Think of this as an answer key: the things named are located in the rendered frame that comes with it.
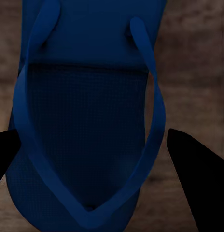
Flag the sandal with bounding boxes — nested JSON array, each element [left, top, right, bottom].
[[5, 0, 167, 232]]

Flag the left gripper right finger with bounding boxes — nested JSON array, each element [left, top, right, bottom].
[[167, 129, 224, 232]]

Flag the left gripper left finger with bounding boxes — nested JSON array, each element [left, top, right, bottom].
[[0, 129, 21, 181]]

